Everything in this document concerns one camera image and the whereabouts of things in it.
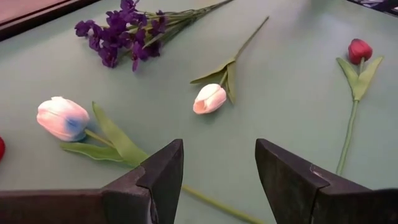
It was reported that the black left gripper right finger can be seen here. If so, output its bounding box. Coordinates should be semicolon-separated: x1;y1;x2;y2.
254;138;398;224

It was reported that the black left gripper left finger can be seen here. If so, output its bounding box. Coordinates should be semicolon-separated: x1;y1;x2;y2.
0;138;185;224

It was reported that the white artificial tulip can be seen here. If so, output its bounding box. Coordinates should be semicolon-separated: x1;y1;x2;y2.
189;15;271;115

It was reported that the white tulip with blue mark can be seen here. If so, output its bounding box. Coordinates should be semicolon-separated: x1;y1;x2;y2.
36;95;268;224

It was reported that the purple artificial flower bunch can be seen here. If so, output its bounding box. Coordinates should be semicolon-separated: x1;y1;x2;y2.
73;0;236;73

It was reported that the green table mat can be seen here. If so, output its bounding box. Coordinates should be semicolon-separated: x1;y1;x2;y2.
0;0;398;224

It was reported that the black aluminium table frame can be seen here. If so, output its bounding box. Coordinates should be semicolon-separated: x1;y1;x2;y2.
0;0;100;42

